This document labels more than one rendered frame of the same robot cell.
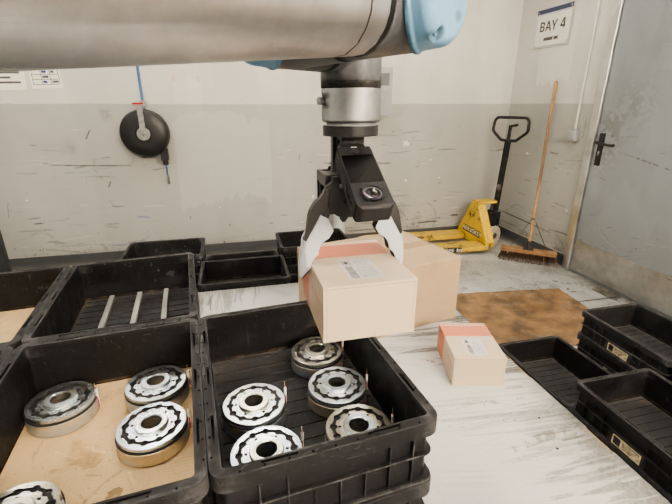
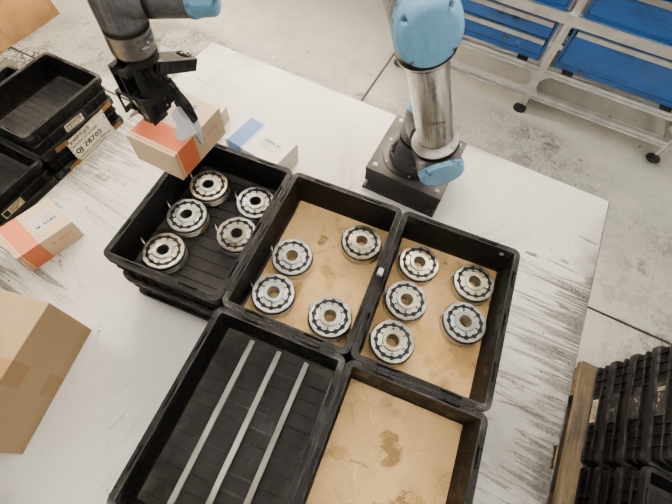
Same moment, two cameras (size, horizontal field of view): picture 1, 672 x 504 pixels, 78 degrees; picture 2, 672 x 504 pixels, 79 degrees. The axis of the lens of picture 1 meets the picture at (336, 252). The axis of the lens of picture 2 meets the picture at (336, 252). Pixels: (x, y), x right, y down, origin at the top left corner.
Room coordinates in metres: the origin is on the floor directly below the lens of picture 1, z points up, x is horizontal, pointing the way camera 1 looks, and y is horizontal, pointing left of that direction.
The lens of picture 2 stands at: (0.82, 0.63, 1.77)
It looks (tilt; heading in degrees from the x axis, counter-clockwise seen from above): 62 degrees down; 214
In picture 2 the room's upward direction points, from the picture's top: 7 degrees clockwise
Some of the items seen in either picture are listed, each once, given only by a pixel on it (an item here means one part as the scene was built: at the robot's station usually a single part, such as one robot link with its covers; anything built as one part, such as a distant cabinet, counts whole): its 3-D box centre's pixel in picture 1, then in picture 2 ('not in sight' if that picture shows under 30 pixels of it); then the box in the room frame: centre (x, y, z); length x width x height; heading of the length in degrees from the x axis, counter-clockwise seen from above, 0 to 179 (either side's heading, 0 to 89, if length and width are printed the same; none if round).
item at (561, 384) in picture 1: (556, 391); not in sight; (1.34, -0.87, 0.26); 0.40 x 0.30 x 0.23; 14
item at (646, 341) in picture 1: (640, 364); not in sight; (1.44, -1.25, 0.31); 0.40 x 0.30 x 0.34; 14
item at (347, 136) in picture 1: (348, 171); (145, 82); (0.56, -0.02, 1.24); 0.09 x 0.08 x 0.12; 14
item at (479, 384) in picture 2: not in sight; (434, 309); (0.38, 0.63, 0.87); 0.40 x 0.30 x 0.11; 19
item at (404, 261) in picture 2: not in sight; (419, 262); (0.30, 0.53, 0.86); 0.10 x 0.10 x 0.01
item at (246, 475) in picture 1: (297, 363); (205, 212); (0.58, 0.06, 0.92); 0.40 x 0.30 x 0.02; 19
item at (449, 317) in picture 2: not in sight; (464, 322); (0.36, 0.70, 0.86); 0.10 x 0.10 x 0.01
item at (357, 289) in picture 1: (352, 284); (178, 133); (0.53, -0.02, 1.08); 0.16 x 0.12 x 0.07; 14
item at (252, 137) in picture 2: not in sight; (262, 150); (0.25, -0.10, 0.74); 0.20 x 0.12 x 0.09; 97
